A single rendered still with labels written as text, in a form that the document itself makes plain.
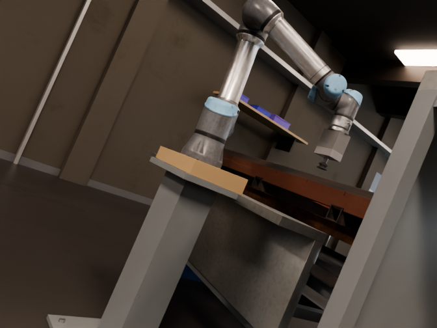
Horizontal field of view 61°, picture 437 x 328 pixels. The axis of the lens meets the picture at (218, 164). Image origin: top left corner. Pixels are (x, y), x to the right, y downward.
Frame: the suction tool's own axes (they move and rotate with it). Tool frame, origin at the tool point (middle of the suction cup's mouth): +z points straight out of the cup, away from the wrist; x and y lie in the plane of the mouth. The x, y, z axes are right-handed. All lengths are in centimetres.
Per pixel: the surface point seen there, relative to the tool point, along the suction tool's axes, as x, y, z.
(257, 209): 29.0, -10.5, 23.1
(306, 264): 12.4, -22.6, 32.4
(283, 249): 13.0, -11.4, 32.1
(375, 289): 32, -59, 26
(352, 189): 4.7, -20.9, 4.9
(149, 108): -32, 335, -22
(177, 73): -47, 337, -76
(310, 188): 9.0, -7.8, 9.3
